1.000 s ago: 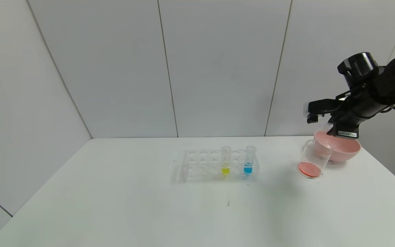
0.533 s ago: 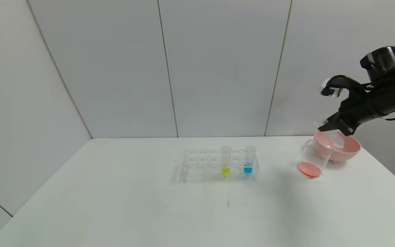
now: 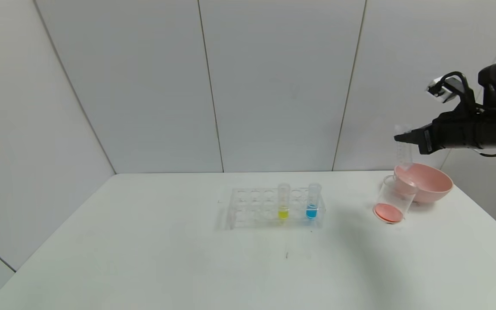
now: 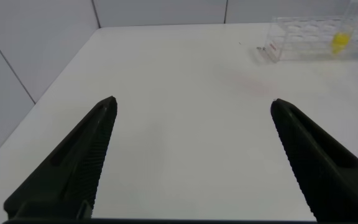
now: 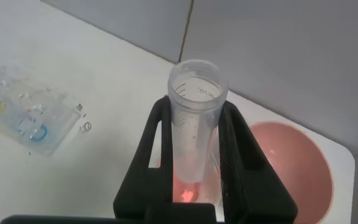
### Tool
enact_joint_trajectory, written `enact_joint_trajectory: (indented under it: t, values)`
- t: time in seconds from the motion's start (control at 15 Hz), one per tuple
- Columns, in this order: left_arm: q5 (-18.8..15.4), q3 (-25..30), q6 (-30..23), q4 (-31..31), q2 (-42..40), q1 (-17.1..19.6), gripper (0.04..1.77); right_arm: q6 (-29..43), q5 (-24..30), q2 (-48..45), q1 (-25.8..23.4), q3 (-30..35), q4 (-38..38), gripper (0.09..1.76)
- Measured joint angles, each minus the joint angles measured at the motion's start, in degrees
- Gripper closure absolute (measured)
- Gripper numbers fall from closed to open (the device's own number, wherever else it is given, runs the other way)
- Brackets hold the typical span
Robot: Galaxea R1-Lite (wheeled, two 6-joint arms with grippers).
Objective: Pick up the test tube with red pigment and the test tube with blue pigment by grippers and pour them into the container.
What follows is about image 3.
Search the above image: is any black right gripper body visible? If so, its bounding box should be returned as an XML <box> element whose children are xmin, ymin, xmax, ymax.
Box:
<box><xmin>418</xmin><ymin>110</ymin><xmax>479</xmax><ymax>155</ymax></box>

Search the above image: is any test tube with red pigment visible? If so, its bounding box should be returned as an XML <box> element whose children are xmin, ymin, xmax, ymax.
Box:
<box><xmin>396</xmin><ymin>124</ymin><xmax>415</xmax><ymax>171</ymax></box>

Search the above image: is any test tube with blue pigment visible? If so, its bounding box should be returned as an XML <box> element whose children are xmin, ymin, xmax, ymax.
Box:
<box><xmin>306</xmin><ymin>183</ymin><xmax>321</xmax><ymax>221</ymax></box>

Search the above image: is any test tube with yellow pigment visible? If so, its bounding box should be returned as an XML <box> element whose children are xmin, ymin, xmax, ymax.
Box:
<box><xmin>277</xmin><ymin>183</ymin><xmax>291</xmax><ymax>220</ymax></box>

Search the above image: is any clear acrylic test tube rack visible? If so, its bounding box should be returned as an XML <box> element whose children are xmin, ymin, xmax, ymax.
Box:
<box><xmin>226</xmin><ymin>186</ymin><xmax>326</xmax><ymax>230</ymax></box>

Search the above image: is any pink bowl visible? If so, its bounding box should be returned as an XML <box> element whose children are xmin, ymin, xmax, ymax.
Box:
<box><xmin>394</xmin><ymin>163</ymin><xmax>454</xmax><ymax>204</ymax></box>

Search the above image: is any clear glass beaker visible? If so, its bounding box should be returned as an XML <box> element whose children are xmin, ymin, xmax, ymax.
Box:
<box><xmin>373</xmin><ymin>174</ymin><xmax>417</xmax><ymax>225</ymax></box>

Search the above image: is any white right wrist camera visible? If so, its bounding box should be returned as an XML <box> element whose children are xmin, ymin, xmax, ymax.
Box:
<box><xmin>427</xmin><ymin>76</ymin><xmax>459</xmax><ymax>104</ymax></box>

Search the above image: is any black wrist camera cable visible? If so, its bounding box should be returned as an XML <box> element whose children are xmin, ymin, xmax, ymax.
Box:
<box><xmin>440</xmin><ymin>71</ymin><xmax>477</xmax><ymax>113</ymax></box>

